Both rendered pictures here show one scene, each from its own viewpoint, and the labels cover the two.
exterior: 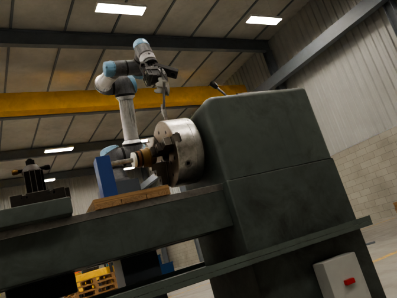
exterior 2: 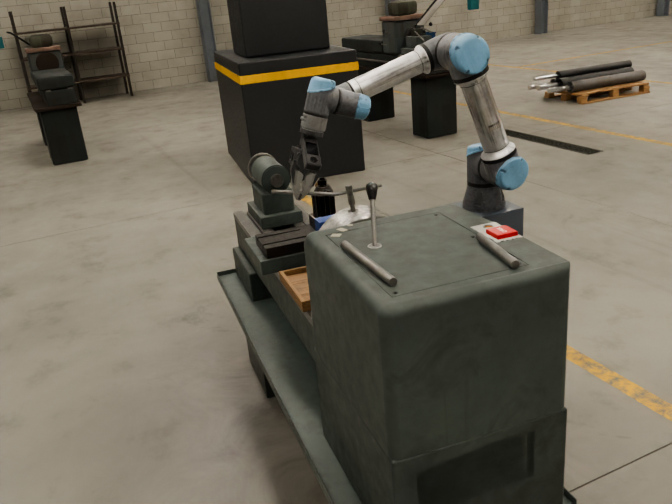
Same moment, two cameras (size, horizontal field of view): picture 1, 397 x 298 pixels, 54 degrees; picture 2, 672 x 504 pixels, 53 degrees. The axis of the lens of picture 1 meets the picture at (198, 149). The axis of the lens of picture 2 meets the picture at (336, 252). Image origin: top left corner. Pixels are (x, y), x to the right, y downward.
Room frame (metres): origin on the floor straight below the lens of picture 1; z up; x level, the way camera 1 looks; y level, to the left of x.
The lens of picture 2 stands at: (1.97, -1.88, 1.90)
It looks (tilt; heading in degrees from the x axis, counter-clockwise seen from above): 22 degrees down; 99
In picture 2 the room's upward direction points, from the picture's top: 5 degrees counter-clockwise
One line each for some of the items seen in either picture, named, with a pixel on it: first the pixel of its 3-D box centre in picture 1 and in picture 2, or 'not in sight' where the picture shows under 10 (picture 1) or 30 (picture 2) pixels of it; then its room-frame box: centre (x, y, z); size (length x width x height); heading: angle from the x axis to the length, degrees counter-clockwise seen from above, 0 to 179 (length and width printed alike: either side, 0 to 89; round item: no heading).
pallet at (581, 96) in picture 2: not in sight; (596, 90); (4.47, 8.66, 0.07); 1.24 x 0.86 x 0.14; 28
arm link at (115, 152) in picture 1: (112, 158); (484, 161); (2.17, 0.50, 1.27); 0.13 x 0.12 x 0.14; 115
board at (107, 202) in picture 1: (124, 206); (337, 280); (1.63, 0.37, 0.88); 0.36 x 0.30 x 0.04; 26
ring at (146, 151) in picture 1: (145, 158); not in sight; (1.69, 0.24, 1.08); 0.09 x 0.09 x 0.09; 26
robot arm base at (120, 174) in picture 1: (115, 177); (483, 192); (2.16, 0.51, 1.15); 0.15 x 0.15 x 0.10
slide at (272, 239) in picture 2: (38, 209); (312, 236); (1.49, 0.68, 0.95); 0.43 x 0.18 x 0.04; 26
